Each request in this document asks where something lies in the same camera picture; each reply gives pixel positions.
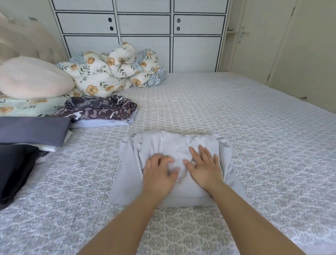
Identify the person's left hand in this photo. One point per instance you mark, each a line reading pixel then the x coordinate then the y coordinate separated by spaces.
pixel 158 181

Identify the person's right hand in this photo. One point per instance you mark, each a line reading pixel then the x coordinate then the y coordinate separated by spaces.
pixel 207 173

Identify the bed with grey patterned sheet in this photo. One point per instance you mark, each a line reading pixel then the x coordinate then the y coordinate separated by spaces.
pixel 273 136

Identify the light lavender sunscreen jacket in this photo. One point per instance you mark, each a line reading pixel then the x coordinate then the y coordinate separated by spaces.
pixel 102 124

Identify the dark purple patterned garment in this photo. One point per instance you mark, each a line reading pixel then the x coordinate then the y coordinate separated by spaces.
pixel 97 107

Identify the white printed t-shirt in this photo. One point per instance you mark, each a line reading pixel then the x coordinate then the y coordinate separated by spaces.
pixel 55 150

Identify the grey printed t-shirt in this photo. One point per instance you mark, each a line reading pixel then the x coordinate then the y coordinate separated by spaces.
pixel 31 131

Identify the person's left forearm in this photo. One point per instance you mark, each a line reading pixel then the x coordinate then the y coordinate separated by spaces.
pixel 120 231

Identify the person's right forearm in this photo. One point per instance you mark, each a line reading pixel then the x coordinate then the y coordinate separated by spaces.
pixel 252 226

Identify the floral bunched quilt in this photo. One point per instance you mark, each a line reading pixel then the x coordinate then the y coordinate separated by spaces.
pixel 155 76

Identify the floral pillow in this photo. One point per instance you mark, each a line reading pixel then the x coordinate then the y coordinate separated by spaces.
pixel 29 106

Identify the white door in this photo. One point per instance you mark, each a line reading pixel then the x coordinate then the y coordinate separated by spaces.
pixel 283 42

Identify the white wardrobe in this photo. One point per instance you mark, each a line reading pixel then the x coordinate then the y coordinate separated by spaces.
pixel 147 26

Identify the pink plush pillow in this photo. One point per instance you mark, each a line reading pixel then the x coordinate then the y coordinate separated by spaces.
pixel 34 78

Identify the beige tufted headboard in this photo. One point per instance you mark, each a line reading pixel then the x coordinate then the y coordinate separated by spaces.
pixel 26 37

